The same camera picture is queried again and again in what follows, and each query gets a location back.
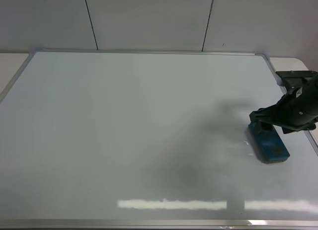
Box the blue board eraser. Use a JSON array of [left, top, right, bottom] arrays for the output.
[[248, 122, 290, 164]]

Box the white whiteboard with aluminium frame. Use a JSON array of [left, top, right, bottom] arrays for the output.
[[0, 50, 318, 230]]

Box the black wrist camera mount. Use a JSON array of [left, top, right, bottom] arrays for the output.
[[276, 71, 318, 91]]

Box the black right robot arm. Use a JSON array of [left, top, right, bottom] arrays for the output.
[[249, 75, 318, 134]]

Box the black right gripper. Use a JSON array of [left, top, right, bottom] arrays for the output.
[[249, 77, 318, 134]]

